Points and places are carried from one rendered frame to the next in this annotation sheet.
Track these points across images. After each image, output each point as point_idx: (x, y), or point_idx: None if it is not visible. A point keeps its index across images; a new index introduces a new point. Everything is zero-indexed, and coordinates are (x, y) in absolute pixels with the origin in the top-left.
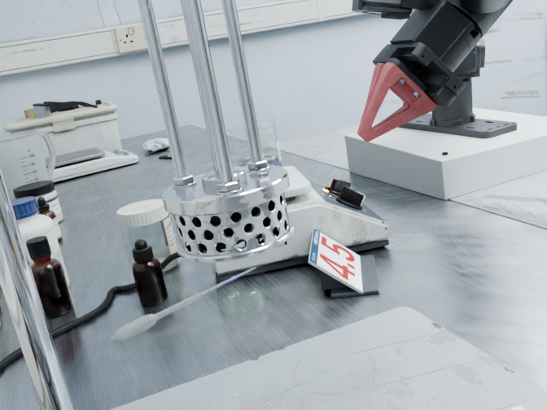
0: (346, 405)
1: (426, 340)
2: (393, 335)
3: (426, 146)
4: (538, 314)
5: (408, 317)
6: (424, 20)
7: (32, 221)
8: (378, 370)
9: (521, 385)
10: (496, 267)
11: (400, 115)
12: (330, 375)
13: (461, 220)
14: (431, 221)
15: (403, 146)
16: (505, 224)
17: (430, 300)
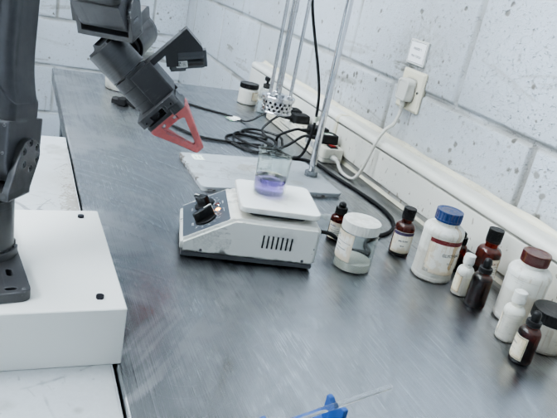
0: (241, 172)
1: (205, 175)
2: (215, 179)
3: (75, 234)
4: (152, 176)
5: (205, 182)
6: (162, 69)
7: (433, 218)
8: (227, 174)
9: (188, 161)
10: (140, 192)
11: (174, 133)
12: (243, 177)
13: (112, 223)
14: (133, 230)
15: (95, 243)
16: (94, 210)
17: (186, 191)
